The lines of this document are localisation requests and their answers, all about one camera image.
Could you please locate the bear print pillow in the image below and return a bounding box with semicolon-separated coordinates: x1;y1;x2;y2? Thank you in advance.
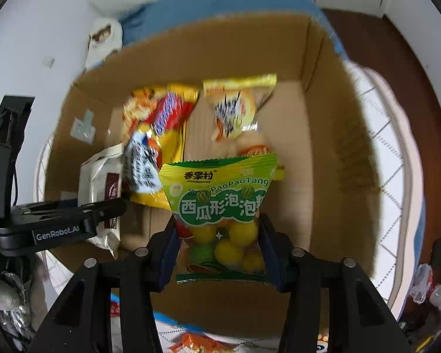
84;18;123;70

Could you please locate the white red plastic bag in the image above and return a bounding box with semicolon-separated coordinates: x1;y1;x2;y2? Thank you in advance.
410;263;436;304

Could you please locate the green candy ball packet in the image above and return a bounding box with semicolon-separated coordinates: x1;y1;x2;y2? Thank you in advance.
158;152;280;285

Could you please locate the yellow red snack packet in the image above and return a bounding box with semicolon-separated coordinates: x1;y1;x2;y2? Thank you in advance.
122;84;200;162

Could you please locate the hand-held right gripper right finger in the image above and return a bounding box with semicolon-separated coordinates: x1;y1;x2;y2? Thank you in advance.
259;213;414;353

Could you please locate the grey cloth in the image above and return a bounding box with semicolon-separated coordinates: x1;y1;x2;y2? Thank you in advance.
0;261;34;339

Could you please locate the clear yellow-top bread packet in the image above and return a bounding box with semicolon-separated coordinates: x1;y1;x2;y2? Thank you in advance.
203;74;278;146

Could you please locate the cardboard box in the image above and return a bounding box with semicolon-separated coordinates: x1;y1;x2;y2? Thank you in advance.
44;14;377;335

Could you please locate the blue bed sheet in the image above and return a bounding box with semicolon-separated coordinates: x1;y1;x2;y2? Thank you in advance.
118;0;350;63

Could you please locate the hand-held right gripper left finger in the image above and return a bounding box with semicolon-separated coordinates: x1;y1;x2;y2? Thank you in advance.
29;218;181;353

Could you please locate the floral quilted mat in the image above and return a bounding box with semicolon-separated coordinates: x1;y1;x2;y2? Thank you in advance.
35;61;427;353

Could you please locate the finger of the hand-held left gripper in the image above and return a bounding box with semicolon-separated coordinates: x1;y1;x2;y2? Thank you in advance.
0;95;35;229
0;197;128;256

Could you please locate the orange snack packet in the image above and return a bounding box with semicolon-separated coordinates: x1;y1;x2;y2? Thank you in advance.
167;331;239;353

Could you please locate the white brown snack packet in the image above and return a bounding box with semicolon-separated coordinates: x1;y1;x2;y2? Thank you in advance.
77;144;127;258

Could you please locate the yellow blue white snack packet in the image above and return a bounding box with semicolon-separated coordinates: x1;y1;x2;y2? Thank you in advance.
123;123;173;210

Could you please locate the orange label bread packet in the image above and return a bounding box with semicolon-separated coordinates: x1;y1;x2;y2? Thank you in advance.
224;132;285;182

